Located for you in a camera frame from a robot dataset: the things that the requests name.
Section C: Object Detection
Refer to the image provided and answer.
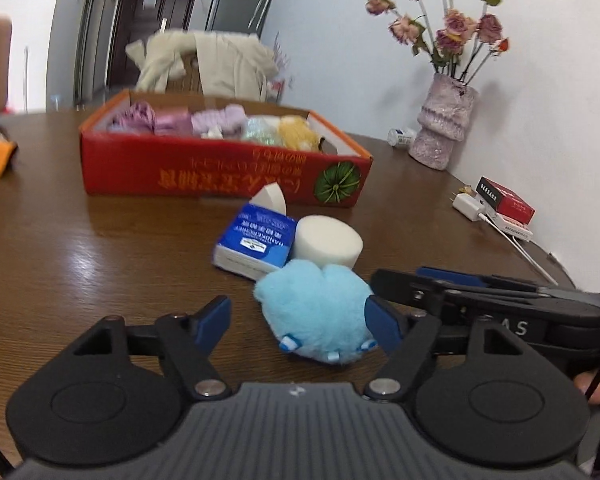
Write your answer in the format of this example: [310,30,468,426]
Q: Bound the purple cloth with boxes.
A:
[107,101,156,134]

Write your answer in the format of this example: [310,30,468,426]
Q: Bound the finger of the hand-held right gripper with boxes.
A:
[370,269,486,317]
[415,266,556,297]

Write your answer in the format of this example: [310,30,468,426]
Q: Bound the white flat box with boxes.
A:
[497,212,535,241]

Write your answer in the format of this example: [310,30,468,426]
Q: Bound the lilac fluffy towel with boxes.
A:
[191,104,248,139]

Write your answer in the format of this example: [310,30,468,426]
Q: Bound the white umbrella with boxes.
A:
[247,0,276,31]

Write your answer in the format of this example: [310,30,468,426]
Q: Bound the blue tissue pack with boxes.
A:
[213,203,298,281]

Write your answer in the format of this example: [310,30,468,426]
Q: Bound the yellow plush toy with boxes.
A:
[278,115,323,152]

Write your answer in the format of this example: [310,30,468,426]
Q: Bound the red flat box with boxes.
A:
[476,176,537,223]

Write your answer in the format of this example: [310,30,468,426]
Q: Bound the white pill bottle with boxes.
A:
[386,127,417,148]

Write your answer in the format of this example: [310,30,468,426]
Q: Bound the white charger cable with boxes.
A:
[480,212,561,281]

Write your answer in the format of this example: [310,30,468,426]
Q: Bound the pink textured vase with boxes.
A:
[408,72,479,171]

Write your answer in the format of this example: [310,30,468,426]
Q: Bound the light blue plush toy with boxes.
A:
[253,259,378,363]

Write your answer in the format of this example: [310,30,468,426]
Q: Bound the glass sliding door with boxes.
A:
[75,0,126,101]

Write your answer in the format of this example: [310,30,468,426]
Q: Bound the dried pink roses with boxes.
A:
[365,0,511,83]

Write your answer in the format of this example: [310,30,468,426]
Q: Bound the white foam cylinder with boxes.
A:
[294,215,364,269]

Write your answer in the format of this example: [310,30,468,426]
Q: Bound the dark brown entrance door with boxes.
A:
[105,0,206,91]

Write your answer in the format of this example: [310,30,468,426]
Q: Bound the white charger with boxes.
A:
[452,192,488,222]

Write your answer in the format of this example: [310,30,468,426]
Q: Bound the person's right hand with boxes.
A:
[574,367,600,406]

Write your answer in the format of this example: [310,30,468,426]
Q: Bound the beige coat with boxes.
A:
[125,30,281,102]

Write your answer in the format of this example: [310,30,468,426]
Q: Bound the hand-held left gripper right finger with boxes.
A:
[364,295,518,403]

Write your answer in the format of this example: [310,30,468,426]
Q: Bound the red orange cardboard box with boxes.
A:
[78,89,374,208]

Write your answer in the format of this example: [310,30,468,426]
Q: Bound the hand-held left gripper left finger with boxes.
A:
[72,295,233,403]

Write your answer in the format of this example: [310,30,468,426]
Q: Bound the wooden chair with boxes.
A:
[165,62,206,95]

